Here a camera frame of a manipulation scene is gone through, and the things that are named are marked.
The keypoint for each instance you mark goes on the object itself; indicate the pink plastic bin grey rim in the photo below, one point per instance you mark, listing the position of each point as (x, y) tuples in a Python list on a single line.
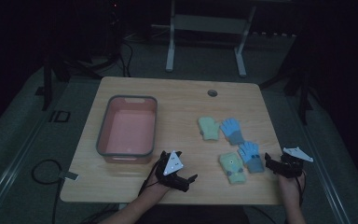
[(129, 130)]

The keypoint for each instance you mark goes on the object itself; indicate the plain green mitten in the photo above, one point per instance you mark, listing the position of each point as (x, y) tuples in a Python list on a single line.
[(209, 129)]

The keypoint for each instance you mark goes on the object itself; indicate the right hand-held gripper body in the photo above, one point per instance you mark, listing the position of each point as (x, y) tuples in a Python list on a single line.
[(292, 161)]

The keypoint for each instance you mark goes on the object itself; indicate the person's right hand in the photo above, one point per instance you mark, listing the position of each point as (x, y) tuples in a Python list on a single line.
[(290, 186)]

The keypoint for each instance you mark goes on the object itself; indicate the white metal desk frame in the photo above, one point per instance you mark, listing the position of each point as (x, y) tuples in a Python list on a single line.
[(208, 25)]

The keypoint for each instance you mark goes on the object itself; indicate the person's left hand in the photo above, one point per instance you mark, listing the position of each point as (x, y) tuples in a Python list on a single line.
[(157, 190)]

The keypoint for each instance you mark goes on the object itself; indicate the blue glove grey cuff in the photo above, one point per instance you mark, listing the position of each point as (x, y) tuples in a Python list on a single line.
[(251, 155), (232, 130)]

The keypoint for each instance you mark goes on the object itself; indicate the green mitten with blue patches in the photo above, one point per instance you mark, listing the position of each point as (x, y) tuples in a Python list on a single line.
[(233, 168)]

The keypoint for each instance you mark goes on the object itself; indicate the small grey plug adapter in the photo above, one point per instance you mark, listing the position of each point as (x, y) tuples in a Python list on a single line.
[(69, 176)]

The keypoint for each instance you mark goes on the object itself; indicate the black metal stand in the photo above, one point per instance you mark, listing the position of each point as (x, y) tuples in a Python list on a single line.
[(54, 68), (303, 93)]

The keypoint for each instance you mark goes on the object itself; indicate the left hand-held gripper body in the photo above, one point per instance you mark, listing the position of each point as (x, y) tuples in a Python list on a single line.
[(171, 168)]

